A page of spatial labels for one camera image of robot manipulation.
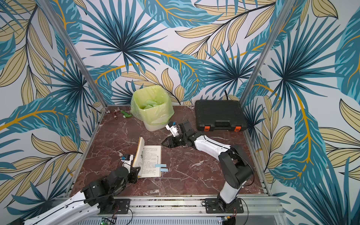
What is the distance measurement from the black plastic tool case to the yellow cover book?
0.33 meters

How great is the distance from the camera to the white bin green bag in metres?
0.86

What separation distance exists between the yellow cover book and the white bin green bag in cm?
13

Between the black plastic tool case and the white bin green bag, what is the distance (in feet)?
0.78

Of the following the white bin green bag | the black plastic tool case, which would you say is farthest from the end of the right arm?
the black plastic tool case

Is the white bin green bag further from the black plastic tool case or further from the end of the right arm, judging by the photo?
the black plastic tool case

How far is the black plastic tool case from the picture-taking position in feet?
3.35

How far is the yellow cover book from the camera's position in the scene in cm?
81
